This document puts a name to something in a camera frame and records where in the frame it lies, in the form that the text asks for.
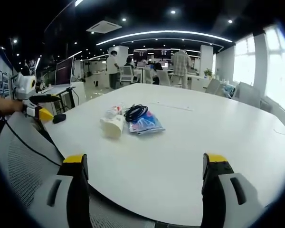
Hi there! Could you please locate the wall poster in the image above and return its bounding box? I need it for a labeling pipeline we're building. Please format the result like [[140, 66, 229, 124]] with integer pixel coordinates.
[[0, 70, 10, 98]]

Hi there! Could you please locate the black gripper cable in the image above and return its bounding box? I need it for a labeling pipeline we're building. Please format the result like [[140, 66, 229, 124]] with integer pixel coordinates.
[[0, 115, 62, 167]]

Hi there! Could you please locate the white mesh office chair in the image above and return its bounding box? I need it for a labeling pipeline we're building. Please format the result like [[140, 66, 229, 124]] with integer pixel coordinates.
[[0, 111, 157, 228]]

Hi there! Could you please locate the white paper cup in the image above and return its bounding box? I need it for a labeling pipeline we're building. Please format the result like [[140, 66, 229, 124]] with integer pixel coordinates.
[[99, 114, 124, 140]]

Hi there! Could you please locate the clear plastic bottle red label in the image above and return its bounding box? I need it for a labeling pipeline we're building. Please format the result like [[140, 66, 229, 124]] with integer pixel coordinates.
[[104, 102, 125, 120]]

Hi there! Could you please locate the blue plastic packet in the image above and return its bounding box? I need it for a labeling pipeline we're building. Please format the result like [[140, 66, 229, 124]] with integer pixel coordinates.
[[127, 110, 166, 137]]

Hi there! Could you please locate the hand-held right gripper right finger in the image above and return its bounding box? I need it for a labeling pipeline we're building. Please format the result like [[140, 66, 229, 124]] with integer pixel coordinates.
[[201, 153, 265, 228]]

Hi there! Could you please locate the ceiling air conditioner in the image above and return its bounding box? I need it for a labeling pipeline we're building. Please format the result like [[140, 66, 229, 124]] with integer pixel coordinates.
[[85, 19, 123, 34]]

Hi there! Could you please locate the curved ceiling light strip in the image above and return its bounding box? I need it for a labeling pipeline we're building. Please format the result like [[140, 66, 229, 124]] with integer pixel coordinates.
[[95, 30, 234, 46]]

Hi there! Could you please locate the white table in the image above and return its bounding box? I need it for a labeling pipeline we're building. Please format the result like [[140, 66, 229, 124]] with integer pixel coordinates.
[[43, 83, 285, 227]]

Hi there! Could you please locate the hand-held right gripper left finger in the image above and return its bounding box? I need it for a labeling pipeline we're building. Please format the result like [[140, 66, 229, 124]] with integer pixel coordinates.
[[34, 153, 91, 228]]

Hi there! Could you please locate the computer monitor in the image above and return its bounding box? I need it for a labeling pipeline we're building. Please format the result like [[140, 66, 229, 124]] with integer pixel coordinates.
[[54, 55, 75, 86]]

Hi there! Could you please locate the black computer mouse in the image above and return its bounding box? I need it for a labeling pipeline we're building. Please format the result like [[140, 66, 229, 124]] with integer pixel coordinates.
[[52, 114, 67, 124]]

